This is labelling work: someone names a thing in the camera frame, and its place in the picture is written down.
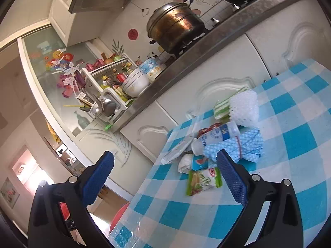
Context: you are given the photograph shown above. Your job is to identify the green snack wrapper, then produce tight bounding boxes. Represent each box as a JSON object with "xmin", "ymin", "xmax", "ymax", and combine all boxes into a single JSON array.
[{"xmin": 186, "ymin": 167, "xmax": 222, "ymax": 196}]

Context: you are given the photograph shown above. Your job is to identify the red snack wrapper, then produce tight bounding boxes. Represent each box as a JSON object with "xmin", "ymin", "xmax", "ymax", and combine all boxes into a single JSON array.
[{"xmin": 197, "ymin": 123, "xmax": 221, "ymax": 138}]

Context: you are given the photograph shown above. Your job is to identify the large brass stock pot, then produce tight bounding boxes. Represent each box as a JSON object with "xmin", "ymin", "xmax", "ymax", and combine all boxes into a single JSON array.
[{"xmin": 146, "ymin": 0, "xmax": 204, "ymax": 51}]

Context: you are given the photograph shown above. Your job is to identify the blue white panda mug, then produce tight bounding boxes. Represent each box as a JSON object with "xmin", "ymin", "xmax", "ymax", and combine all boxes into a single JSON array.
[{"xmin": 139, "ymin": 57, "xmax": 166, "ymax": 83}]

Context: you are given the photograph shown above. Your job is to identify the white barcode packet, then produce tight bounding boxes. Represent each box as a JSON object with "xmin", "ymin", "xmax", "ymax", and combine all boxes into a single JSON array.
[{"xmin": 161, "ymin": 133, "xmax": 195, "ymax": 165}]

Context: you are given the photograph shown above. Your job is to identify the stacked white bowls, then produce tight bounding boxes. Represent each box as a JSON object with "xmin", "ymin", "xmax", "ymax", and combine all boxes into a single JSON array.
[{"xmin": 122, "ymin": 68, "xmax": 150, "ymax": 97}]

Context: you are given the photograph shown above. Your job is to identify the white paper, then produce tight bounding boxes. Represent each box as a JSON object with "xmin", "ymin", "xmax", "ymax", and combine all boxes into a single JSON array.
[{"xmin": 178, "ymin": 153, "xmax": 194, "ymax": 174}]

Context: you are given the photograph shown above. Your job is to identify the white kitchen base cabinets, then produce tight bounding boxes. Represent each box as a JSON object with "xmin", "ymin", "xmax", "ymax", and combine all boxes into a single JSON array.
[{"xmin": 79, "ymin": 0, "xmax": 330, "ymax": 199}]

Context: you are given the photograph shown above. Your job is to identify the white plastic yogurt bottle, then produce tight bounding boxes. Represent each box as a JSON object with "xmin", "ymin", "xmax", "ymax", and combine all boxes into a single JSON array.
[{"xmin": 191, "ymin": 121, "xmax": 240, "ymax": 156}]

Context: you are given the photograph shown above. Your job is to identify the white dish rack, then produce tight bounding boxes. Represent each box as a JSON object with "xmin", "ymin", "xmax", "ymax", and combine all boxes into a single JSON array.
[{"xmin": 79, "ymin": 53, "xmax": 138, "ymax": 124}]

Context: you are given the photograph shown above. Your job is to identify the green striped scrub cloth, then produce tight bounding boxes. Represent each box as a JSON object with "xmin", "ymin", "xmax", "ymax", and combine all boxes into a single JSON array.
[{"xmin": 213, "ymin": 87, "xmax": 249, "ymax": 120}]

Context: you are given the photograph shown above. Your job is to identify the blue cow wet wipes pack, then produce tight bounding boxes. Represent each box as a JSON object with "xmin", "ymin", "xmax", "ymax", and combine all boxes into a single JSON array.
[{"xmin": 191, "ymin": 155, "xmax": 209, "ymax": 171}]

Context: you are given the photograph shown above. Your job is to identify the blue dotted cloth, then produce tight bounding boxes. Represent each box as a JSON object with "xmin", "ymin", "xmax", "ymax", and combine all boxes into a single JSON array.
[{"xmin": 203, "ymin": 128, "xmax": 263, "ymax": 163}]

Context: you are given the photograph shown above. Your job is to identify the black gas stove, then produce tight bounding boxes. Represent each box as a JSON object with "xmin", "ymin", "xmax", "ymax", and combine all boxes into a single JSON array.
[{"xmin": 165, "ymin": 0, "xmax": 254, "ymax": 57}]

